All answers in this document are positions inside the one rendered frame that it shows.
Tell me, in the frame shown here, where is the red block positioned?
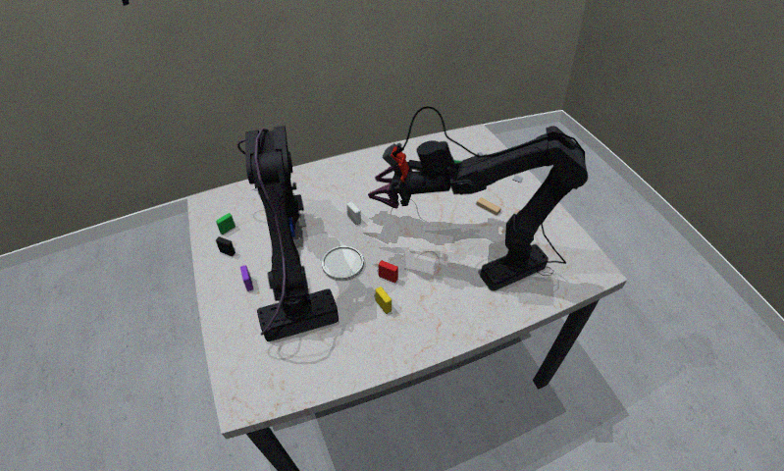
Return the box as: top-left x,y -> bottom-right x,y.
379,260 -> 398,283

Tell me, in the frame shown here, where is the tan rectangular block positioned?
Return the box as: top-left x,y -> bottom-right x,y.
476,197 -> 501,215

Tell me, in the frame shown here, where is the white saucer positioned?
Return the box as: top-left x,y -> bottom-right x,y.
322,245 -> 364,280

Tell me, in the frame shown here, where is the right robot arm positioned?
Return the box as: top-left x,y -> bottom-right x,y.
416,126 -> 588,285

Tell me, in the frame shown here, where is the green block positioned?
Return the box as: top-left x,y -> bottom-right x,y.
216,213 -> 235,235

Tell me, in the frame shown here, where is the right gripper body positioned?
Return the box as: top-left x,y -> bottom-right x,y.
389,147 -> 430,206

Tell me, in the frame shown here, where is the yellow block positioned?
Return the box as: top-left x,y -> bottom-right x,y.
375,287 -> 392,314

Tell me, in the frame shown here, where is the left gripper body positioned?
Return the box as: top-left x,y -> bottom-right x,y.
287,189 -> 304,218

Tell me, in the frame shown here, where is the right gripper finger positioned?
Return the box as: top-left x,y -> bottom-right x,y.
375,164 -> 400,183
368,183 -> 399,208

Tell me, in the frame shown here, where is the purple block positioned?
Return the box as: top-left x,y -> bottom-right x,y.
240,266 -> 253,291

